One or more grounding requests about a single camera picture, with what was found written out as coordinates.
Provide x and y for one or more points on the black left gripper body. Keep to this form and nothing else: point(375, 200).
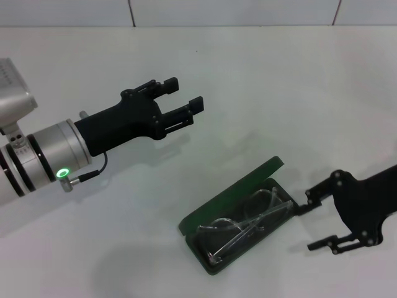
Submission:
point(124, 124)

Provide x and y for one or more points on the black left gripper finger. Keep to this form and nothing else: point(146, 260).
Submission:
point(196, 105)
point(171, 85)

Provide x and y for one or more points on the green glasses case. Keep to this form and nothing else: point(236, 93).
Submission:
point(232, 189)

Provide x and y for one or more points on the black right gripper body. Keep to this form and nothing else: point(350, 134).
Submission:
point(363, 201)

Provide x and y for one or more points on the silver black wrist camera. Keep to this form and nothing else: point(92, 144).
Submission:
point(12, 93)

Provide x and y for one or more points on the silver stub connector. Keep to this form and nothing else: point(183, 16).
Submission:
point(83, 115)

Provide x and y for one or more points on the clear frame glasses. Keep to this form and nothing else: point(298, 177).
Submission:
point(248, 224)

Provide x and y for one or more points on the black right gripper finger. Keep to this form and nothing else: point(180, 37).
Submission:
point(338, 243)
point(313, 194)

